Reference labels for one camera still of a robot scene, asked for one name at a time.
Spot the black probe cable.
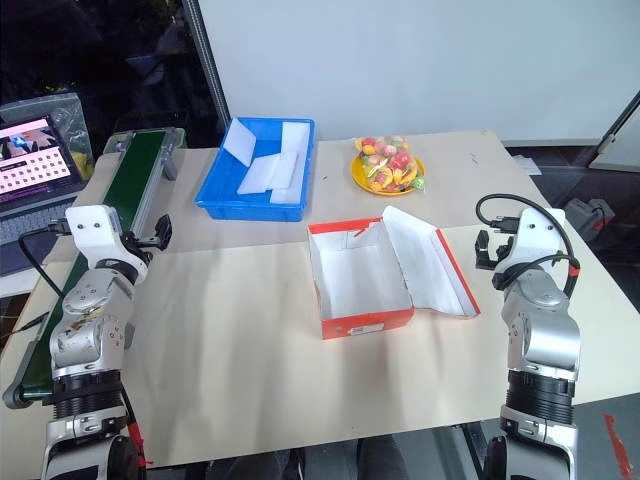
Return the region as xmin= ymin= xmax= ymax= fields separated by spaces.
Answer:
xmin=0 ymin=311 xmax=51 ymax=337

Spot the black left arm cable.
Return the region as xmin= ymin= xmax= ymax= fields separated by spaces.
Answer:
xmin=18 ymin=221 xmax=72 ymax=301

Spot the blue plastic bin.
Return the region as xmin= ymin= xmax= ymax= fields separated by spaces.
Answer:
xmin=194 ymin=117 xmax=318 ymax=223

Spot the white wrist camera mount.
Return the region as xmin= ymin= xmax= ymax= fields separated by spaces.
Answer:
xmin=499 ymin=206 xmax=569 ymax=282
xmin=64 ymin=204 xmax=150 ymax=275

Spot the yellow plate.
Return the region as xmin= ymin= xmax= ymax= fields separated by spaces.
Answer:
xmin=349 ymin=151 xmax=428 ymax=196

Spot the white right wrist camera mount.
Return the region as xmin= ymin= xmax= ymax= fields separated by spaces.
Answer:
xmin=499 ymin=206 xmax=569 ymax=282

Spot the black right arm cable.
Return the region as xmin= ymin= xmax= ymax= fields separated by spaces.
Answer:
xmin=475 ymin=193 xmax=581 ymax=301

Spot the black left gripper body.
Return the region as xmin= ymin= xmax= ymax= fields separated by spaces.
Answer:
xmin=122 ymin=230 xmax=161 ymax=261

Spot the bag of toy fruit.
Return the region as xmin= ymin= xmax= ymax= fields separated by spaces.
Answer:
xmin=353 ymin=134 xmax=427 ymax=192

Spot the small white foam sheet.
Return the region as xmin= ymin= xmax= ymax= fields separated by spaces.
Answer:
xmin=222 ymin=119 xmax=258 ymax=168

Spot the grey metal post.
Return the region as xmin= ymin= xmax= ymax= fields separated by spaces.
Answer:
xmin=181 ymin=0 xmax=232 ymax=147

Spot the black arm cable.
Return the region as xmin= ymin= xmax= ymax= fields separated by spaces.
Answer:
xmin=18 ymin=221 xmax=72 ymax=301
xmin=475 ymin=193 xmax=581 ymax=301

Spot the orange shoe box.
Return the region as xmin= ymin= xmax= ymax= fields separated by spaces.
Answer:
xmin=306 ymin=204 xmax=483 ymax=341

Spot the long white foam sheet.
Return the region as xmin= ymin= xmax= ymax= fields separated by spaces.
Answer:
xmin=278 ymin=121 xmax=312 ymax=189

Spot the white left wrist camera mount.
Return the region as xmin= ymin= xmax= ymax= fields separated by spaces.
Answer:
xmin=64 ymin=204 xmax=150 ymax=275

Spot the grey laptop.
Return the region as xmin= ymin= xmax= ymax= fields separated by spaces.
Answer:
xmin=0 ymin=113 xmax=87 ymax=279

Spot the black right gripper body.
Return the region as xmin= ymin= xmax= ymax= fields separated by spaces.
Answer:
xmin=488 ymin=234 xmax=518 ymax=274

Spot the black red power tool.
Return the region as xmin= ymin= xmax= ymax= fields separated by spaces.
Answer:
xmin=563 ymin=196 xmax=616 ymax=236

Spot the wide white foam sheet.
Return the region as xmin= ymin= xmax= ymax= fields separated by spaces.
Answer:
xmin=236 ymin=152 xmax=300 ymax=197

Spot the green conveyor belt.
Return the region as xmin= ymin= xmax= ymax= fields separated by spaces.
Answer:
xmin=1 ymin=127 xmax=189 ymax=409

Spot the white foam block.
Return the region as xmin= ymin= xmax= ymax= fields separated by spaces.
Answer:
xmin=269 ymin=183 xmax=307 ymax=207

